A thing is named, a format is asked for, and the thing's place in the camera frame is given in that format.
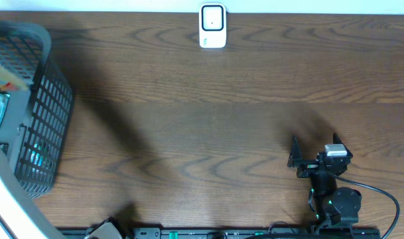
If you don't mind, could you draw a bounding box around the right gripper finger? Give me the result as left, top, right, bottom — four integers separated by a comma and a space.
332, 133, 353, 158
287, 136, 303, 167

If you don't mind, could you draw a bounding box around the yellow snack chip bag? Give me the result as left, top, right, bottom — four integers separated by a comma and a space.
0, 64, 29, 92

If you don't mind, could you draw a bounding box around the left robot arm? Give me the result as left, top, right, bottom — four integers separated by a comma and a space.
0, 149, 71, 239

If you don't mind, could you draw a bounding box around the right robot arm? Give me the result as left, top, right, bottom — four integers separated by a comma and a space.
287, 133, 362, 234

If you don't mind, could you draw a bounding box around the grey plastic mesh basket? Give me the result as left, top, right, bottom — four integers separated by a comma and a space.
0, 21, 74, 198

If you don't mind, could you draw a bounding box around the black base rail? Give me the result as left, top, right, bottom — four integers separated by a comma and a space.
60, 227, 381, 239

